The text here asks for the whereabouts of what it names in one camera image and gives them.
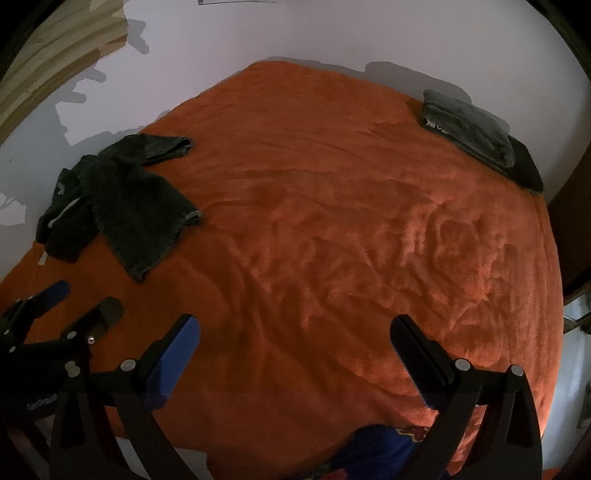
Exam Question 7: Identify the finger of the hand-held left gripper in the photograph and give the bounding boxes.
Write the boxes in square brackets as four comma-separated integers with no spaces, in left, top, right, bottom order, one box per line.
[0,280,71,344]
[14,296,124,365]

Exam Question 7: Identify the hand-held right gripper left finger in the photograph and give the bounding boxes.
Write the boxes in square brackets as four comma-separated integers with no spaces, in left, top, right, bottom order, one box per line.
[48,314,218,480]

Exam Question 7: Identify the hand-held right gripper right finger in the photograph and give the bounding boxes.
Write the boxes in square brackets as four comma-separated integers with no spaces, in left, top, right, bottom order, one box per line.
[389,315,543,480]

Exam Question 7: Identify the dark grey drawstring pants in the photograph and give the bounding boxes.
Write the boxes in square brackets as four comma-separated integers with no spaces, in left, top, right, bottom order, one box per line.
[36,134,203,284]

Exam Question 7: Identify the orange blanket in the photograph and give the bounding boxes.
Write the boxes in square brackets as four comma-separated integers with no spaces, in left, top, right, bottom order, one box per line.
[0,60,568,476]

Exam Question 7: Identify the folded dark garment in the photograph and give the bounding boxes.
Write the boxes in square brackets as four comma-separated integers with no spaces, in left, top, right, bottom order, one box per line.
[501,136,546,196]

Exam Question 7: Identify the folded grey garment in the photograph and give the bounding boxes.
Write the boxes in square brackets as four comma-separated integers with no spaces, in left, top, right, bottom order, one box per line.
[420,89,517,169]

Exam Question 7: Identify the shiny metal frame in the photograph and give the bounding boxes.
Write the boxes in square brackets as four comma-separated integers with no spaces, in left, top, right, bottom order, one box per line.
[561,295,591,352]

